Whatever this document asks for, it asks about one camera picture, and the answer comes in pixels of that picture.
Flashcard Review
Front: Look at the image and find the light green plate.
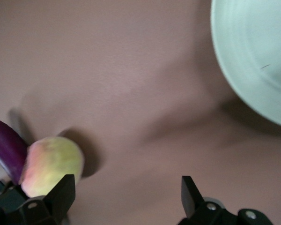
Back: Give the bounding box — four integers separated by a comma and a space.
210, 0, 281, 130

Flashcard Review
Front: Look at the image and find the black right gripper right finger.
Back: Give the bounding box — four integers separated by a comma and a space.
177, 175, 274, 225

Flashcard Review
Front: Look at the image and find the yellow pink peach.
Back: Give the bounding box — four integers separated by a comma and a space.
20, 136, 85, 199

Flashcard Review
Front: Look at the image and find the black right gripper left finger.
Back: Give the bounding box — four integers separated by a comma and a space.
0, 174, 76, 225

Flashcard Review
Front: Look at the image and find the purple eggplant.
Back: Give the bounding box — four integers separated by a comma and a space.
0, 117, 29, 186

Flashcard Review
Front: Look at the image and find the brown table cover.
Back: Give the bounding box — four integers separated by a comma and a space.
0, 0, 281, 225

